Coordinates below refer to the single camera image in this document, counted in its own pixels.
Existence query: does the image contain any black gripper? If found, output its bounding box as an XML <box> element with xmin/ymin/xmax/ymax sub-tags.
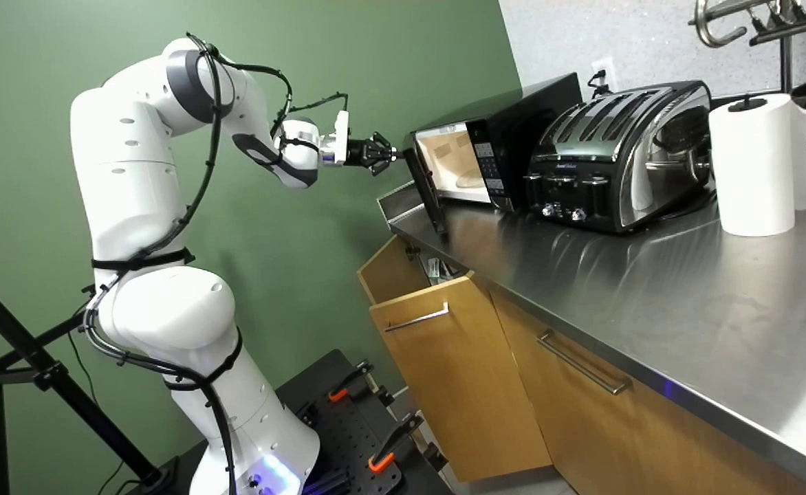
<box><xmin>347</xmin><ymin>131</ymin><xmax>402</xmax><ymax>175</ymax></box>

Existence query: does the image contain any microwave door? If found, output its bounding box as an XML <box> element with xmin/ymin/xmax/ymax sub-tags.
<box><xmin>402</xmin><ymin>148</ymin><xmax>449</xmax><ymax>240</ymax></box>

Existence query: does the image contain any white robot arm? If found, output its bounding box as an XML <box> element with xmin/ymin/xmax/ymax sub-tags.
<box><xmin>70</xmin><ymin>35</ymin><xmax>398</xmax><ymax>495</ymax></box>

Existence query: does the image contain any black microwave oven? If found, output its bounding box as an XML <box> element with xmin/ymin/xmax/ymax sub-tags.
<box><xmin>413</xmin><ymin>72</ymin><xmax>585</xmax><ymax>214</ymax></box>

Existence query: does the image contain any wooden cabinet door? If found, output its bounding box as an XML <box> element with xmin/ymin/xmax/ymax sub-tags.
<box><xmin>489</xmin><ymin>288</ymin><xmax>806</xmax><ymax>495</ymax></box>

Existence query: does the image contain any wooden drawer front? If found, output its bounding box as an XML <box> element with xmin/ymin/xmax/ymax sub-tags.
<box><xmin>363</xmin><ymin>274</ymin><xmax>551</xmax><ymax>482</ymax></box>

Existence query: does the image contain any orange black clamp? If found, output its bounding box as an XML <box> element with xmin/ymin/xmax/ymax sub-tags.
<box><xmin>324</xmin><ymin>361</ymin><xmax>383</xmax><ymax>404</ymax></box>
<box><xmin>365</xmin><ymin>412</ymin><xmax>423</xmax><ymax>477</ymax></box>

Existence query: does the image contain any chrome black toaster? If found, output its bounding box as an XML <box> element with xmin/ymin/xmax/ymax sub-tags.
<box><xmin>522</xmin><ymin>81</ymin><xmax>709</xmax><ymax>235</ymax></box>

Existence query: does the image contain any metal rack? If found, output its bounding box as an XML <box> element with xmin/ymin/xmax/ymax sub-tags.
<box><xmin>687</xmin><ymin>0</ymin><xmax>806</xmax><ymax>94</ymax></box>

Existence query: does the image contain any white paper towel roll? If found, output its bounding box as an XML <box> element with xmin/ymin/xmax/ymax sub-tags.
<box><xmin>709</xmin><ymin>94</ymin><xmax>806</xmax><ymax>237</ymax></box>

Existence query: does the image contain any black tripod stand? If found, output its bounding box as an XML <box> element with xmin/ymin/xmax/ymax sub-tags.
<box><xmin>0</xmin><ymin>301</ymin><xmax>171</xmax><ymax>495</ymax></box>

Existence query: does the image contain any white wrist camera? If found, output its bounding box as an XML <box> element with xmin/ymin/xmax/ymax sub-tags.
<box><xmin>321</xmin><ymin>111</ymin><xmax>349</xmax><ymax>164</ymax></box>

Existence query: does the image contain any silver drawer handle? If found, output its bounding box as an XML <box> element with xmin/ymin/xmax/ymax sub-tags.
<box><xmin>385</xmin><ymin>303</ymin><xmax>451</xmax><ymax>334</ymax></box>

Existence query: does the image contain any silver cabinet handle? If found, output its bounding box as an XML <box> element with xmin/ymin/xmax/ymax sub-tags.
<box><xmin>536</xmin><ymin>334</ymin><xmax>629</xmax><ymax>397</ymax></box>

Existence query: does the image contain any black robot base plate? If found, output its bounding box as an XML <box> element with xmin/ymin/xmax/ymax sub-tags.
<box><xmin>158</xmin><ymin>346</ymin><xmax>453</xmax><ymax>495</ymax></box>

